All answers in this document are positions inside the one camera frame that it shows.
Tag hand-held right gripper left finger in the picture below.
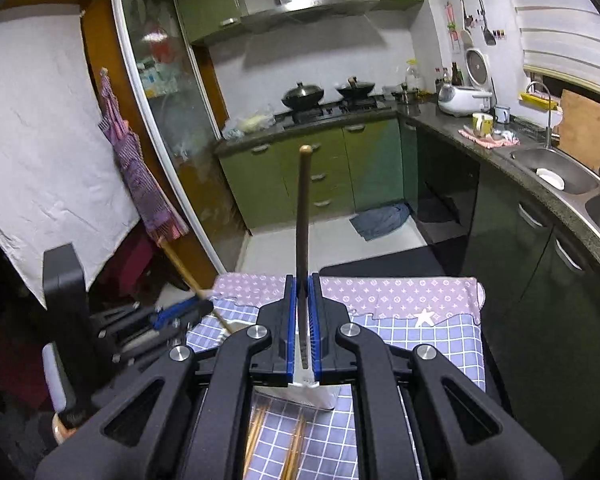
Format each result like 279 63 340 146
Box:
34 274 299 480

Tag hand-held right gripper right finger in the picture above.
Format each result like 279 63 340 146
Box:
307 271 566 480

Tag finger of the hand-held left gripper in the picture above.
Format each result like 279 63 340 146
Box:
147 296 214 332
97 319 191 363

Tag light wooden chopstick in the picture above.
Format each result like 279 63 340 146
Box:
242 406 270 480
161 241 234 337
282 417 307 480

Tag white utensil holder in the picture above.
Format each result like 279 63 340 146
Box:
222 317 353 411

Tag dark brown chopstick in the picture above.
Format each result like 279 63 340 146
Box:
296 145 315 368

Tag dark red cloth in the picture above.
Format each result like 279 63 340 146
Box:
105 230 156 301

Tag purple patterned cloth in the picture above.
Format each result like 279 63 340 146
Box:
212 272 486 328

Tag blue checked tablecloth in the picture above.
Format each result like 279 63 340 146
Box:
185 305 486 480

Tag blue floor cloth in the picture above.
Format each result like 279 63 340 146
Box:
349 203 412 242

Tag purple checked apron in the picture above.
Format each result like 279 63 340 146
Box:
97 66 190 248

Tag white hanging sheet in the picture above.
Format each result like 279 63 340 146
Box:
0 2 141 311

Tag glass sliding door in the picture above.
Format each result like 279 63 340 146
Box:
109 0 246 271

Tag clear plastic bag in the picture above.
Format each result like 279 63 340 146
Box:
222 105 276 141

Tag dark lower cabinets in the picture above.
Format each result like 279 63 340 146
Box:
400 120 600 461

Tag black gas stove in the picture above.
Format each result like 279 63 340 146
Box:
285 99 381 123

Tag black wok with lid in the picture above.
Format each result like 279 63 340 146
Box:
281 81 326 110

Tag dark stone countertop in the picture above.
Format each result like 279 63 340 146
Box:
215 97 600 291

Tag pink checked cloth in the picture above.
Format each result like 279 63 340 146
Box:
458 127 518 150

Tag yellow mug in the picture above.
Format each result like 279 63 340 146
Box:
471 112 496 138

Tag cooking oil bottle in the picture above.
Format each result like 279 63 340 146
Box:
405 59 422 93

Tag white rice cooker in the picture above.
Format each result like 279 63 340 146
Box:
437 47 496 117

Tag white dish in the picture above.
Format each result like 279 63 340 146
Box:
536 167 566 191

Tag thin curved faucet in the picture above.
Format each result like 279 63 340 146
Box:
526 80 554 149

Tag yellow sink caddy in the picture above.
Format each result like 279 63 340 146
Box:
519 91 561 111

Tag wooden cutting board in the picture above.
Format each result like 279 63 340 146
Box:
557 89 600 173

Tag black hanging spatula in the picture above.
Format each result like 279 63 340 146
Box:
477 0 497 47

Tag white window blind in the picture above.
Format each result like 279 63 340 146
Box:
495 0 600 101

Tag black wok with handle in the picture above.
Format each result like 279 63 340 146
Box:
336 76 376 101

